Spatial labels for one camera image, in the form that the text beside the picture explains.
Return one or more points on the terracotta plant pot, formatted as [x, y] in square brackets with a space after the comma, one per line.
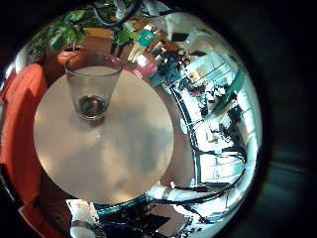
[67, 56]

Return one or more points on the orange chair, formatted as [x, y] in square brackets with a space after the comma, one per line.
[23, 125]

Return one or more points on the teal box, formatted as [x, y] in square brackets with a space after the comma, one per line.
[146, 38]

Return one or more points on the clear glass vase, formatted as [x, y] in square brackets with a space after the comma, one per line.
[92, 105]

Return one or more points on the pink object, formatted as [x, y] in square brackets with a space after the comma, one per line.
[145, 67]

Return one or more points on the green leafy plant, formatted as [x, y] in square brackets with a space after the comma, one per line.
[66, 33]

